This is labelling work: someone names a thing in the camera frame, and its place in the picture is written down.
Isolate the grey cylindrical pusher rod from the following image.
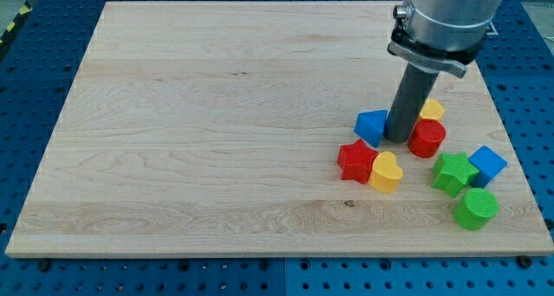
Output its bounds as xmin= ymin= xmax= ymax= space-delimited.
xmin=384 ymin=64 xmax=438 ymax=143

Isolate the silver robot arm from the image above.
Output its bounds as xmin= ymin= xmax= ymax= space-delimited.
xmin=384 ymin=0 xmax=502 ymax=143

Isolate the blue triangle block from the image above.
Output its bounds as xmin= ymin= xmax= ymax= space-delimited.
xmin=354 ymin=110 xmax=388 ymax=147

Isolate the green star block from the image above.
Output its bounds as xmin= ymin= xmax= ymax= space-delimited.
xmin=431 ymin=152 xmax=480 ymax=198

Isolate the red star block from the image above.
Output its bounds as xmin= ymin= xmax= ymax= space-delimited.
xmin=337 ymin=139 xmax=378 ymax=184

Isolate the yellow hexagon block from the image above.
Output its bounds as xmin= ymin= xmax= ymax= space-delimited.
xmin=419 ymin=99 xmax=445 ymax=121

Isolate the red cylinder block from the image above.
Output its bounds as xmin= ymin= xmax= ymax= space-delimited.
xmin=408 ymin=119 xmax=447 ymax=158

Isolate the yellow heart block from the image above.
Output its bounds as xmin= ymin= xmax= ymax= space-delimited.
xmin=368 ymin=151 xmax=403 ymax=193

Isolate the blue cube block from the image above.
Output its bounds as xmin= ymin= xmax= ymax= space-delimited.
xmin=468 ymin=145 xmax=507 ymax=188

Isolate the green cylinder block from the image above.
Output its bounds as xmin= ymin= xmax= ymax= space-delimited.
xmin=453 ymin=188 xmax=499 ymax=231

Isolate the wooden board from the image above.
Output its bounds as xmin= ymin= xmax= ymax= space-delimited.
xmin=6 ymin=2 xmax=553 ymax=259

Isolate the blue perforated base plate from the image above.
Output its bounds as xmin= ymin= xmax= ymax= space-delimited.
xmin=1 ymin=0 xmax=553 ymax=295

